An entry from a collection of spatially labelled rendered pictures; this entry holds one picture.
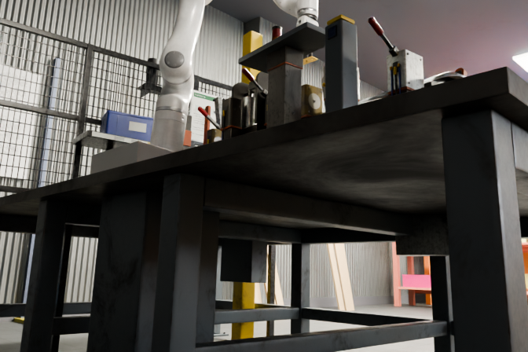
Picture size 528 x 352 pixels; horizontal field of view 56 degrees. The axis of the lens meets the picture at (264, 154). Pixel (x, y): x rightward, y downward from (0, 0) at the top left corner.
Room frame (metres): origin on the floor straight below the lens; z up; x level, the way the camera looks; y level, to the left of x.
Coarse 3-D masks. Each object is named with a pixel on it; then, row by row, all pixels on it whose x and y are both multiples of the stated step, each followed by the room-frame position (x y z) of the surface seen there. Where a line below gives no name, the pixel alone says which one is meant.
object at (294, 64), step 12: (288, 48) 1.51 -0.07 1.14; (276, 60) 1.54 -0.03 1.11; (288, 60) 1.51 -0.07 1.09; (300, 60) 1.54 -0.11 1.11; (276, 72) 1.54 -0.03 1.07; (288, 72) 1.51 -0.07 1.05; (300, 72) 1.55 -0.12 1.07; (276, 84) 1.54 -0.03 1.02; (288, 84) 1.51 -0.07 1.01; (300, 84) 1.55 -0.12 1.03; (276, 96) 1.54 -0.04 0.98; (288, 96) 1.51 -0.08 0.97; (300, 96) 1.55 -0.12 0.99; (276, 108) 1.54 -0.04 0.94; (288, 108) 1.52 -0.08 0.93; (300, 108) 1.55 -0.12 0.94; (276, 120) 1.54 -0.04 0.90; (288, 120) 1.52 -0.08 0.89
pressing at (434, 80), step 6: (450, 72) 1.35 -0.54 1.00; (456, 72) 1.35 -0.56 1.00; (432, 78) 1.39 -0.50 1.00; (438, 78) 1.37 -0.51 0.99; (444, 78) 1.39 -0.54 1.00; (450, 78) 1.39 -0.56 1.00; (456, 78) 1.39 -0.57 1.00; (426, 84) 1.45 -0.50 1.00; (432, 84) 1.45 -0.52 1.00; (378, 96) 1.55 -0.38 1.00; (384, 96) 1.53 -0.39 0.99; (360, 102) 1.61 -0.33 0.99
